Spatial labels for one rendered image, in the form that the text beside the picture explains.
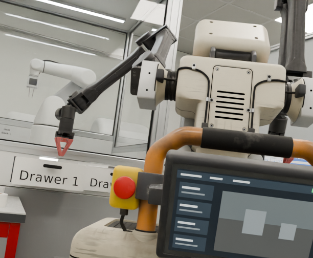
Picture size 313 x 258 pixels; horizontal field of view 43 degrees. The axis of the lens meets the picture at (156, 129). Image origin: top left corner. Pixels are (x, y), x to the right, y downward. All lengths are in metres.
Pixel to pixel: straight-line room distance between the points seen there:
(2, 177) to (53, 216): 0.28
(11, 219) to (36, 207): 0.61
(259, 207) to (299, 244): 0.09
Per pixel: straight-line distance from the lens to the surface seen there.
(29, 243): 1.88
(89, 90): 1.66
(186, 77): 1.03
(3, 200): 1.36
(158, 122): 1.99
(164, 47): 1.43
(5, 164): 1.85
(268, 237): 0.63
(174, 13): 2.15
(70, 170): 1.71
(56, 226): 1.88
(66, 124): 1.65
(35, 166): 1.69
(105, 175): 1.88
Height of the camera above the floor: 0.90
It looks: 7 degrees up
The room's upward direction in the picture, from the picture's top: 7 degrees clockwise
